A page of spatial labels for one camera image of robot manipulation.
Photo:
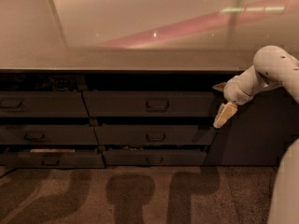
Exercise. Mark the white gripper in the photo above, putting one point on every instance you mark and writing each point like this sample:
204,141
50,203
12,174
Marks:
234,93

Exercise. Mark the grey drawer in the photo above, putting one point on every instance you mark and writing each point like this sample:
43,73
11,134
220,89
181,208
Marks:
154,157
60,160
155,135
42,104
47,135
151,103

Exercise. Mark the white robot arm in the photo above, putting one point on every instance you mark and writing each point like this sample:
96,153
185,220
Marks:
272,68

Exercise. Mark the dark items in left drawer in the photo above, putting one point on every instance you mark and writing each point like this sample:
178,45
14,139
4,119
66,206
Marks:
55,83

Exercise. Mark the white item in bottom drawer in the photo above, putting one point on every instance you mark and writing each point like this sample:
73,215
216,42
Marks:
52,150

